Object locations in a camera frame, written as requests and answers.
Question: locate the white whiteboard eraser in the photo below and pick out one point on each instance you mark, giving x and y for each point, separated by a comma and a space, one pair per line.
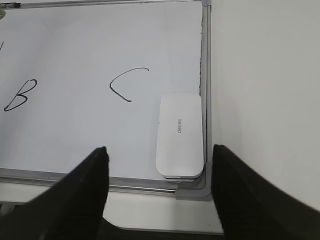
180, 147

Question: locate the green round magnet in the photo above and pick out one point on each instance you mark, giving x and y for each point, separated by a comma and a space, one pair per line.
2, 14

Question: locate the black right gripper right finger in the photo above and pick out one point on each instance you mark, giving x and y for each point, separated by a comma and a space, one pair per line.
251, 208

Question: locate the black marker on board frame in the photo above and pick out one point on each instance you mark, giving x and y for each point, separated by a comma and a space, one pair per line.
10, 5

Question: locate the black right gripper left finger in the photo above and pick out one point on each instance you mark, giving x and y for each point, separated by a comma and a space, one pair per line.
72, 209

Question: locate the white framed whiteboard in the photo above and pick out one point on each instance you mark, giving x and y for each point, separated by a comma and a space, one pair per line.
82, 74

